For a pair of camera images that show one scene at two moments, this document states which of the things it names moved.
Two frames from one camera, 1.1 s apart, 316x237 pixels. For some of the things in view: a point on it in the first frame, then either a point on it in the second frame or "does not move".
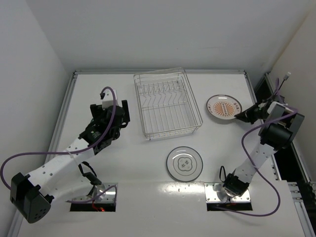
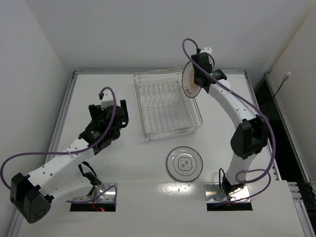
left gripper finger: x=96 y=110 does not move
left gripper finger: x=126 y=115 does not move
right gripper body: x=253 y=112 -> x=199 y=71
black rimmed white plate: x=184 y=164 does not move
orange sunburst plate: x=223 y=106 -> x=190 y=89
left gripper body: x=125 y=108 does not move
